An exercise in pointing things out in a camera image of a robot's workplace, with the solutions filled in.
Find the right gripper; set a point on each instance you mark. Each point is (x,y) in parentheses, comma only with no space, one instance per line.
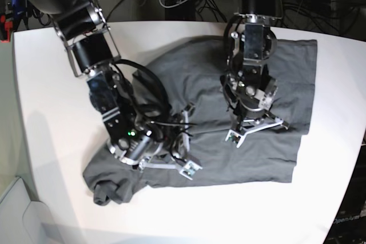
(174,155)

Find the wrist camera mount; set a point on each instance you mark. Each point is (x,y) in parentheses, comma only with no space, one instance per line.
(248,129)
(183,161)

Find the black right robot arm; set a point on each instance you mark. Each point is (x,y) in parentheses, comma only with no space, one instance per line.
(134,105)

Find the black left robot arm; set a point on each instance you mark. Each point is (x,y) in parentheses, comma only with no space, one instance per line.
(247,86)

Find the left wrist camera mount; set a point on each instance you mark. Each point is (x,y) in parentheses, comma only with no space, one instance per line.
(248,129)

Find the red and black clamp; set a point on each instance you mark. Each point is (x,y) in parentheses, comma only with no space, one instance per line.
(6,29)

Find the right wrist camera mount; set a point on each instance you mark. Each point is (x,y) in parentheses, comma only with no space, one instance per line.
(183,161)

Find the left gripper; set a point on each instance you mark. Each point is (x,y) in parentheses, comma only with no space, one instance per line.
(251,127)

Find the dark grey t-shirt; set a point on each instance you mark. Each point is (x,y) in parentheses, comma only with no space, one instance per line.
(190,74)

